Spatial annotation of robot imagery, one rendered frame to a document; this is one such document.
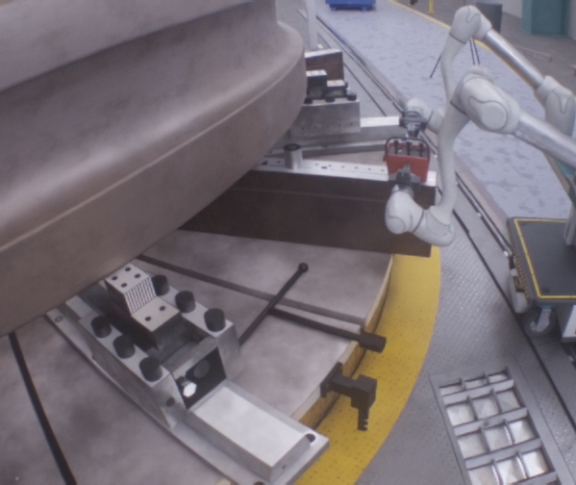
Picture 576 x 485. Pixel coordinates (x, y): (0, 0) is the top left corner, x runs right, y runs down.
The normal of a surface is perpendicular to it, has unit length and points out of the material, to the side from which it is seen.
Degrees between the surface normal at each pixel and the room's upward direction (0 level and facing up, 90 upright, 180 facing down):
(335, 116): 90
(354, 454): 0
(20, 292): 90
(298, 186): 90
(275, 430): 0
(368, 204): 90
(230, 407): 0
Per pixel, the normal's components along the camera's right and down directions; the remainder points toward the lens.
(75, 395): -0.07, -0.83
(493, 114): -0.21, 0.52
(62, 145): 0.75, 0.28
